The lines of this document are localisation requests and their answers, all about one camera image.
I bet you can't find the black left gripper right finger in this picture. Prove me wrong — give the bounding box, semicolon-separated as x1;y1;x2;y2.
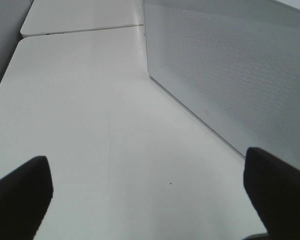
243;147;300;240

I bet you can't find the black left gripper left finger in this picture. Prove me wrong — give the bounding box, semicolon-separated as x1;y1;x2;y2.
0;156;53;240

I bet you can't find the white microwave door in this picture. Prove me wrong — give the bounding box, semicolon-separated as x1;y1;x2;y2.
143;0;300;170

